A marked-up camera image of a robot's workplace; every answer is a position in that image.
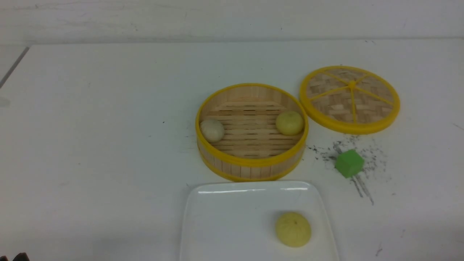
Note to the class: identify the yellow steamed bun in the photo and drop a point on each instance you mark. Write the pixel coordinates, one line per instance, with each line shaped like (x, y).
(289, 123)
(293, 230)

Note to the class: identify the yellow bamboo steamer basket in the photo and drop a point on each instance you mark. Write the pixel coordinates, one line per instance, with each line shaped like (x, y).
(252, 148)

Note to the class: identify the white square plate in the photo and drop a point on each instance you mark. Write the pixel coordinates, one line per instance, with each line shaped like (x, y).
(235, 221)

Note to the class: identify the yellow bamboo steamer lid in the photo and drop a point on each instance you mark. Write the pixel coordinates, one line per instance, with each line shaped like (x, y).
(349, 100)

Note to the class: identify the green cube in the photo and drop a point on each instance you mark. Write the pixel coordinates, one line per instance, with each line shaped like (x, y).
(349, 163)

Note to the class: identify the white steamed bun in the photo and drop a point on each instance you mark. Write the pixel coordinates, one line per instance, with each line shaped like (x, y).
(212, 130)

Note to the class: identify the yellow steamed bun on plate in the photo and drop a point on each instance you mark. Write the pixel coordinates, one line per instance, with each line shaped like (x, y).
(293, 230)

